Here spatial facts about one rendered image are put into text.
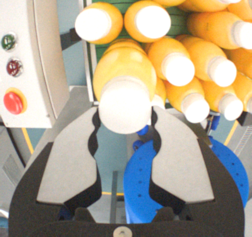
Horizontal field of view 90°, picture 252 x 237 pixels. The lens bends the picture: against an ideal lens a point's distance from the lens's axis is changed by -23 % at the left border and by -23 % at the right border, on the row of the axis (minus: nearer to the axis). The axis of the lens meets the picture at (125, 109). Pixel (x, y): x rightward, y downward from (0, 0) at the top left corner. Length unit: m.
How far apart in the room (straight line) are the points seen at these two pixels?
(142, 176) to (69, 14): 1.23
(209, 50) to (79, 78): 1.25
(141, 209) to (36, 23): 0.32
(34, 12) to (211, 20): 0.26
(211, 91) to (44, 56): 0.27
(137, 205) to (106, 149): 1.57
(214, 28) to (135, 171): 0.30
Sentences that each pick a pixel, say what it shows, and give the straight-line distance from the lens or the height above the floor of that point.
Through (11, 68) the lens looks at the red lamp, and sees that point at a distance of 0.22.
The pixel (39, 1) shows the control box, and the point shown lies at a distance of 0.24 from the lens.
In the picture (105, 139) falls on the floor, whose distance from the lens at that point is 1.73.
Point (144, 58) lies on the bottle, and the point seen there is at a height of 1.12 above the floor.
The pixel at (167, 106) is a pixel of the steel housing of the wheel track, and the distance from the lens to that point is 0.42.
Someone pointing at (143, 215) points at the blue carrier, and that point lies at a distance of 0.29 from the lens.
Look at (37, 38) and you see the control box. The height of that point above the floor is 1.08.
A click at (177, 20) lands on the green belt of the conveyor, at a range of 0.39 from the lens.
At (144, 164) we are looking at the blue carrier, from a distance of 0.35.
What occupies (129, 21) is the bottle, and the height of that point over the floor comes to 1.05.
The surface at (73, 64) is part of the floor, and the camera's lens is 1.39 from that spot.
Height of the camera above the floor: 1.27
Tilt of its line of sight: 58 degrees down
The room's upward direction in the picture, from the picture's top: 179 degrees counter-clockwise
